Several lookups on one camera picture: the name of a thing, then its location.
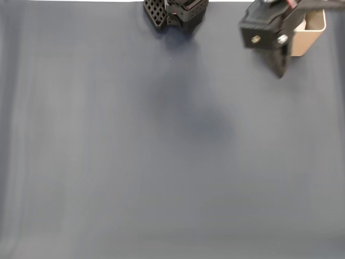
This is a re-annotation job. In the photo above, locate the beige box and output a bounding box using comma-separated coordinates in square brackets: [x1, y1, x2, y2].
[289, 9, 327, 58]

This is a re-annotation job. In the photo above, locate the grey table mat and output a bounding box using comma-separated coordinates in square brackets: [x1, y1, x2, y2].
[0, 2, 345, 259]

